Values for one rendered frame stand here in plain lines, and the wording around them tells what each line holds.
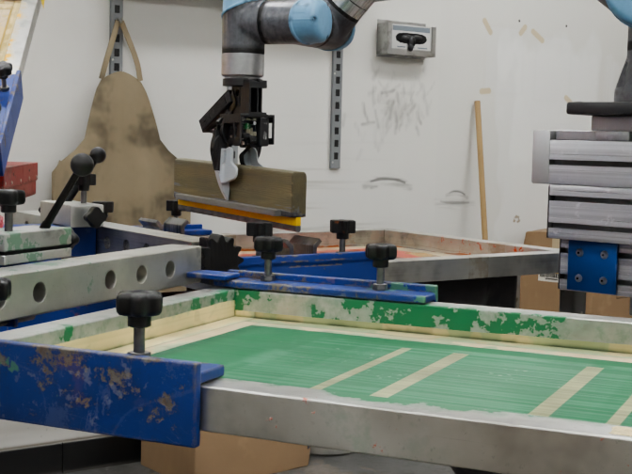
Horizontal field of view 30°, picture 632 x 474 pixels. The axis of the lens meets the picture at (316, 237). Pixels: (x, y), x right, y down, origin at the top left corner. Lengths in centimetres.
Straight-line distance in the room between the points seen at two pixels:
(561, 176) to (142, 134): 244
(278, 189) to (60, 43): 227
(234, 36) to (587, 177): 64
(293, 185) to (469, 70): 330
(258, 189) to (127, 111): 220
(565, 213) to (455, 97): 316
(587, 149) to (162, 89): 256
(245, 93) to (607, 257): 67
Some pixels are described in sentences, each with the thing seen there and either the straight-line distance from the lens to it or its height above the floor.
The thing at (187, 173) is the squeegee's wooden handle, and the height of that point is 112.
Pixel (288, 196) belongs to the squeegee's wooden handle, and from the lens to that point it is 194.
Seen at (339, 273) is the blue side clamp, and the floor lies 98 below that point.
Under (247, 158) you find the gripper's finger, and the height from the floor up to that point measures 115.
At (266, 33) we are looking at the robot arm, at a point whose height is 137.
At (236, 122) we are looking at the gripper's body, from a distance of 205.
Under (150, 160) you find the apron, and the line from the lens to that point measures 422.
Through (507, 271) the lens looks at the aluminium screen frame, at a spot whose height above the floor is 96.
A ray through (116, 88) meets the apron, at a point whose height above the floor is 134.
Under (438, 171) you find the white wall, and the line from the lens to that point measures 507.
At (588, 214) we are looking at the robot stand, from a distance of 197.
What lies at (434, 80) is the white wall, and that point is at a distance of 505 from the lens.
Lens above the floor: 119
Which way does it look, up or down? 5 degrees down
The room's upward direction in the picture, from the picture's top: 1 degrees clockwise
